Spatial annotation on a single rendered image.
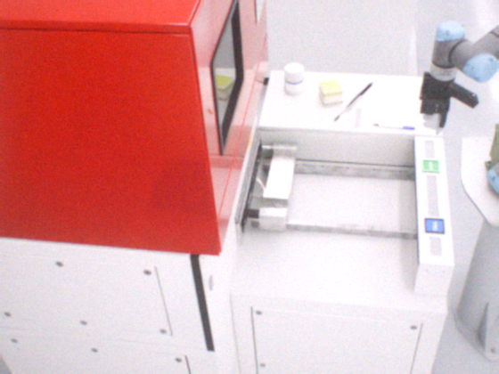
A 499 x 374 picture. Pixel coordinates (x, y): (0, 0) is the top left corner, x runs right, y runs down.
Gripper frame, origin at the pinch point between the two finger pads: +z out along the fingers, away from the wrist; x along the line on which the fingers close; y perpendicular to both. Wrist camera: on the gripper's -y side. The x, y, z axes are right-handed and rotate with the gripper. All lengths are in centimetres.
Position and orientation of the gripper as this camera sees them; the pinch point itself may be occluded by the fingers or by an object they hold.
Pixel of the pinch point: (439, 130)
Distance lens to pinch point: 202.3
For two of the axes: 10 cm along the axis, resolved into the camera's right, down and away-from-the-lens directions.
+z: 0.6, 7.2, 7.0
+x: -1.6, 6.9, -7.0
